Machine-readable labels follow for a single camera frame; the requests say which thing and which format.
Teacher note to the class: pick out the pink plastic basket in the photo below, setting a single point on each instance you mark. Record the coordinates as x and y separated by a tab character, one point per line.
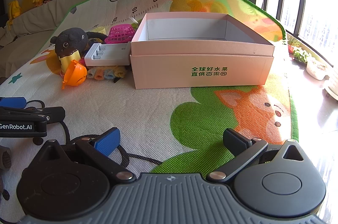
120	32

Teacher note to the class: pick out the yellow pudding toy brown top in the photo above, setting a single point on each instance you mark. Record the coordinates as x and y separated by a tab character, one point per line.
70	61

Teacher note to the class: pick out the white battery charger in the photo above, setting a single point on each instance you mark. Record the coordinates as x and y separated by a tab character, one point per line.
111	57

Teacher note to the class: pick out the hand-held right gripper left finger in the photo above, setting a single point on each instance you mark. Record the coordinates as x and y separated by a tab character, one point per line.
107	143

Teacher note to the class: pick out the white round pot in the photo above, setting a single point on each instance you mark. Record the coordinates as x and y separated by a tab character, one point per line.
331	85

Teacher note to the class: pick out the black plush cat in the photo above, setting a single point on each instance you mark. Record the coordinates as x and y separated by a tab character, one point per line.
76	35

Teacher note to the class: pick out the yellow plush toy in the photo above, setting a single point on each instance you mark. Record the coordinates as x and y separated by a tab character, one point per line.
13	11

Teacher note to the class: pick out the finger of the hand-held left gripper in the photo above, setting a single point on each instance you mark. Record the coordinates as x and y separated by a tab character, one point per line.
52	112
12	102

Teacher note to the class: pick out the white planter with soil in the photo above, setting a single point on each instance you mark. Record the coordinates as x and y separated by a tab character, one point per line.
315	69

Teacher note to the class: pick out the plant in red pot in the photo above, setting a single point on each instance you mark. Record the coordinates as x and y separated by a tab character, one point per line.
291	47

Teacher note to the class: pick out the pastel striped cloth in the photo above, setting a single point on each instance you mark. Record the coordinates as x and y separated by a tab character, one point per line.
105	73

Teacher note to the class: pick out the black window frame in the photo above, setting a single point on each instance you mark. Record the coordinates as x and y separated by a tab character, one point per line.
302	2

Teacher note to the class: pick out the orange plastic capsule toy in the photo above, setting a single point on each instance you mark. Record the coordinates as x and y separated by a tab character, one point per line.
75	73

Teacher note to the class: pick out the small leafy green plant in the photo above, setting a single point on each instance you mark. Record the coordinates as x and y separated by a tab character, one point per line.
302	55

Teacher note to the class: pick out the sofa with beige cover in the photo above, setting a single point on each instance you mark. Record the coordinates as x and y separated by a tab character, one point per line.
26	26

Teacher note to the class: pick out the yellow-green round case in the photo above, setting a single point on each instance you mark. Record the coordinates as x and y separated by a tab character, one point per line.
99	29

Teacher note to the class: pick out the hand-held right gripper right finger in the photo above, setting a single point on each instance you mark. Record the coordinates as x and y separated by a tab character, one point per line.
235	141

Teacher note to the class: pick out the cartoon printed play mat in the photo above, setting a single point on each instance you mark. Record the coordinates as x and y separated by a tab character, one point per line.
158	108

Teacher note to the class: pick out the pink cardboard box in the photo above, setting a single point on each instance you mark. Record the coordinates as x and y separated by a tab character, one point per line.
163	73

